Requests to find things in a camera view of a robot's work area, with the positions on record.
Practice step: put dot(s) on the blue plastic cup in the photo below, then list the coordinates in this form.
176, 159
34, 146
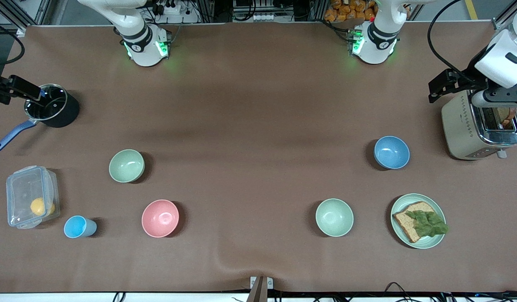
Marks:
76, 227

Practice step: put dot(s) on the brown bread slice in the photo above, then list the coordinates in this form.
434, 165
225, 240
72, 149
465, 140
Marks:
405, 220

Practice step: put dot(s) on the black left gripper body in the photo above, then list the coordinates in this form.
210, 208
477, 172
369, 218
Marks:
464, 82

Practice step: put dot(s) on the orange snack bag pile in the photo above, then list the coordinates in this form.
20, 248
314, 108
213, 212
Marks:
346, 10

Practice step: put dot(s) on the brown toast slice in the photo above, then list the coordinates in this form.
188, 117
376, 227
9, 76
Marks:
507, 118

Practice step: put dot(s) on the brown table cloth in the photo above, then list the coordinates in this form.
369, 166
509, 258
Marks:
258, 105

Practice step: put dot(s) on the pink bowl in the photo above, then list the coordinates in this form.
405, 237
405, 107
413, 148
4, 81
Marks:
160, 218

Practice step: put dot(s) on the silver aluminium frame beam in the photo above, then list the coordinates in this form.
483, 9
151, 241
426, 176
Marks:
29, 19
507, 14

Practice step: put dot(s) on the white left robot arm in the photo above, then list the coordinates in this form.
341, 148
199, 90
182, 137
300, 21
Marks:
375, 46

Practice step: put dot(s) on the white power strip with plugs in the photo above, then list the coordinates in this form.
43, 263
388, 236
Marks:
170, 9

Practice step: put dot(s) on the pale green bowl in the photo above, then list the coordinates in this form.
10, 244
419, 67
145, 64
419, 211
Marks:
334, 217
126, 166

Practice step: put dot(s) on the long white power strip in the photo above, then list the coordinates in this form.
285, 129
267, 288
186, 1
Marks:
266, 17

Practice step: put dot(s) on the yellow orange fruit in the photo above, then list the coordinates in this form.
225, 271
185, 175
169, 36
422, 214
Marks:
38, 206

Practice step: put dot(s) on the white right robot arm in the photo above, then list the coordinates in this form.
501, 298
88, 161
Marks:
143, 54

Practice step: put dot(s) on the beige and chrome toaster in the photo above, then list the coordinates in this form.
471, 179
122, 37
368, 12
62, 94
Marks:
459, 130

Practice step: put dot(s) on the glass lid with blue knob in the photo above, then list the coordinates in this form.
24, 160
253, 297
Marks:
53, 105

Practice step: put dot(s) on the clear plastic lidded container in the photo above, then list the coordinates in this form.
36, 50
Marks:
21, 197

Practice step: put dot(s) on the green lettuce leaf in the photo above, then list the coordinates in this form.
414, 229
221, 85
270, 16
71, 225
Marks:
428, 224

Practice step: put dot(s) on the pale green plate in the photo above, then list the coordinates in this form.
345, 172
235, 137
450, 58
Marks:
432, 240

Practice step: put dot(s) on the blue bowl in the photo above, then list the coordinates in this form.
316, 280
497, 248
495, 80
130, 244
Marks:
391, 152

